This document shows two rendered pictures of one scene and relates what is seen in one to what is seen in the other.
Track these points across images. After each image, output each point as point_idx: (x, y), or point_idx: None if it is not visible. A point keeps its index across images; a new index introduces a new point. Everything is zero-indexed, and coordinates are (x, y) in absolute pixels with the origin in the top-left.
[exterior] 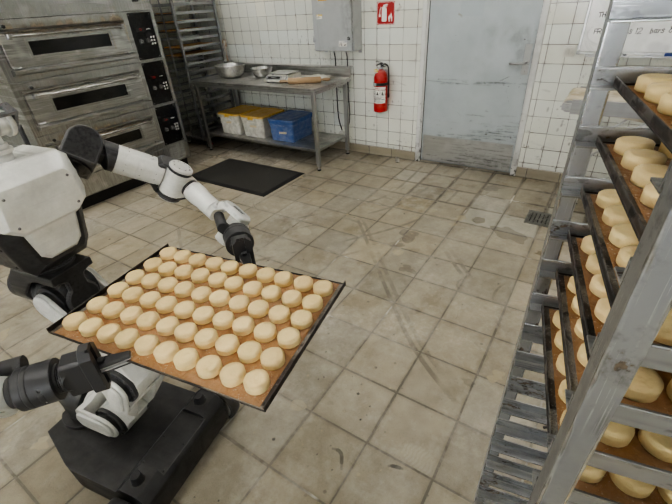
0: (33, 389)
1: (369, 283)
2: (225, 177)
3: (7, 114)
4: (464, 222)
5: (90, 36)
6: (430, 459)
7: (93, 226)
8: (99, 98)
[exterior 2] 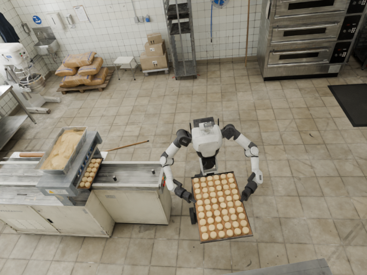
0: (178, 193)
1: (343, 224)
2: (347, 98)
3: (211, 126)
4: None
5: (323, 0)
6: None
7: (264, 94)
8: (307, 33)
